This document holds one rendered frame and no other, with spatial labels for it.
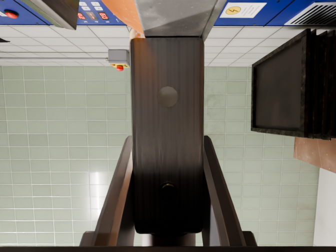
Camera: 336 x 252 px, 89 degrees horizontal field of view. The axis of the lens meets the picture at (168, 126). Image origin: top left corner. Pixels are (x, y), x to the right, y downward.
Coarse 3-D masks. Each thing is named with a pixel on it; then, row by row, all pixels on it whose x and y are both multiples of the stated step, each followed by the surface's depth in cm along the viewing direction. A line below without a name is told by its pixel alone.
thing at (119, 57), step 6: (108, 54) 91; (114, 54) 91; (120, 54) 91; (126, 54) 92; (108, 60) 91; (114, 60) 91; (120, 60) 91; (126, 60) 92; (114, 66) 98; (126, 66) 98
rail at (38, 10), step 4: (24, 0) 28; (28, 0) 28; (28, 4) 29; (32, 4) 29; (32, 8) 30; (36, 8) 30; (40, 12) 31; (44, 12) 31; (44, 16) 32; (48, 16) 32; (48, 20) 34; (52, 20) 34; (56, 24) 35
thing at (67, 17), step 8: (32, 0) 27; (40, 0) 27; (48, 0) 28; (56, 0) 30; (64, 0) 32; (72, 0) 34; (40, 8) 29; (48, 8) 29; (56, 8) 30; (64, 8) 32; (72, 8) 34; (56, 16) 32; (64, 16) 33; (72, 16) 35; (64, 24) 35; (72, 24) 35
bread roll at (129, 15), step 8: (104, 0) 8; (112, 0) 8; (120, 0) 7; (128, 0) 7; (112, 8) 8; (120, 8) 8; (128, 8) 7; (120, 16) 9; (128, 16) 8; (136, 16) 8; (128, 24) 9; (136, 24) 9
